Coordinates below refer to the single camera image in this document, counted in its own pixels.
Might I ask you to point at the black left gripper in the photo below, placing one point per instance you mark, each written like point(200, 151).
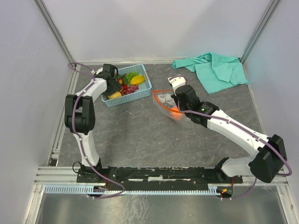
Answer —
point(117, 87)

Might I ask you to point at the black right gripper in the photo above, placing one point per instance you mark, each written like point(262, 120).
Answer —
point(175, 98)

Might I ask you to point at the yellow lemon fruit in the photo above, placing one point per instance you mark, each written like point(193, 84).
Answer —
point(115, 95)

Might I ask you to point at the orange peach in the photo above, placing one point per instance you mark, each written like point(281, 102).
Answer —
point(176, 114)

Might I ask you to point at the clear orange zip bag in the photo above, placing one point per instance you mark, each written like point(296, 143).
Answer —
point(163, 101)

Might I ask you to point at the yellow mango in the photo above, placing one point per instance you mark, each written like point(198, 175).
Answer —
point(136, 80)

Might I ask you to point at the light blue plastic basket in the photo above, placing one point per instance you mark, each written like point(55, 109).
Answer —
point(143, 90)

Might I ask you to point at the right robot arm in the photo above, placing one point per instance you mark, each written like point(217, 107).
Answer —
point(267, 155)

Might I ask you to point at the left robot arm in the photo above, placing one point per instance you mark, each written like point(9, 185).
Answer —
point(79, 114)

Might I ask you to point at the red strawberries with leaf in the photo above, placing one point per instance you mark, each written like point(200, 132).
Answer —
point(123, 81)

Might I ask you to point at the purple grapes bunch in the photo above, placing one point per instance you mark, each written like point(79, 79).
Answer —
point(129, 90)

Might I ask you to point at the green grapes bunch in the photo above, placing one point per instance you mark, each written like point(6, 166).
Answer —
point(131, 75)

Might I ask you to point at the teal cloth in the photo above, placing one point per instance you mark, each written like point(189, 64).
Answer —
point(214, 71)

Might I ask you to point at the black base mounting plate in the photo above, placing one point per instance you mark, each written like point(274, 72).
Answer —
point(150, 185)

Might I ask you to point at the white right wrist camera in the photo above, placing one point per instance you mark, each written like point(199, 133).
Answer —
point(177, 81)

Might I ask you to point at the light blue cable duct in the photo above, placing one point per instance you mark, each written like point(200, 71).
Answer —
point(93, 190)

